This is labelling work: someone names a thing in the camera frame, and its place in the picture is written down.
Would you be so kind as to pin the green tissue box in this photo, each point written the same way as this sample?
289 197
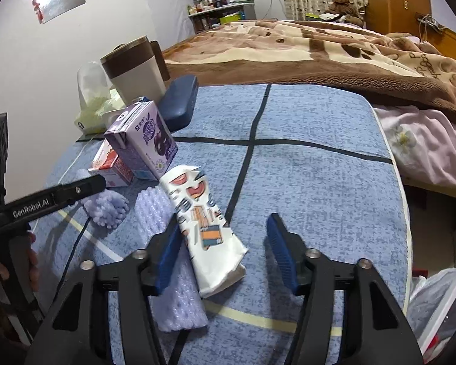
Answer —
95 114

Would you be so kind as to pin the pink bed sheet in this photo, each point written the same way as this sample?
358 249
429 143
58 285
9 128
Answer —
421 148

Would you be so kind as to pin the purple drink carton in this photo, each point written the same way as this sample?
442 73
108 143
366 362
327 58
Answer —
144 140

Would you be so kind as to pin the row of cosmetic bottles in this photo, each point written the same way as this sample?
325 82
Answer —
203 4

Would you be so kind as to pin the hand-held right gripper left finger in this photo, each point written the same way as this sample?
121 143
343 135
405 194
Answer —
167 262

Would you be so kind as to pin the white round trash bin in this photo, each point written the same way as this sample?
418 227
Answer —
452 311

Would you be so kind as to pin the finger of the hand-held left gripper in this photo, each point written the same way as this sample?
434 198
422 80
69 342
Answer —
83 189

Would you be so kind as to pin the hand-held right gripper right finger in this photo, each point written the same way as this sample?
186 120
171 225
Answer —
285 254

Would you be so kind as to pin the white printed tissue packet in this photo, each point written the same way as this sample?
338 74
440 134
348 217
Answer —
205 228

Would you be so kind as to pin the white and brown mug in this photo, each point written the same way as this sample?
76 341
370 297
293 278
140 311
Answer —
136 80

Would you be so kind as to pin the plastic bin liner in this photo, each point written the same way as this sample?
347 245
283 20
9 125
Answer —
429 296

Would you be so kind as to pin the white dressing desk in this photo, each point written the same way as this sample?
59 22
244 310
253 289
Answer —
231 8

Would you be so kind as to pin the dark blue glasses case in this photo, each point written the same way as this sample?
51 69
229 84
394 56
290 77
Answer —
178 102

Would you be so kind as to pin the brown printed blanket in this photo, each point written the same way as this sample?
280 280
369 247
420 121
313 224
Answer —
307 57

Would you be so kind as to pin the power strip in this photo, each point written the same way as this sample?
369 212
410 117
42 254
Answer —
431 22

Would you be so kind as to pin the brown teddy bear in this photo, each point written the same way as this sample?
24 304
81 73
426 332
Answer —
342 3

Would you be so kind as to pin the red hanging ornament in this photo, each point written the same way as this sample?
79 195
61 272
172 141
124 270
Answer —
38 9

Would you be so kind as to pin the pink and red drink carton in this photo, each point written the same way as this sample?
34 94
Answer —
114 169

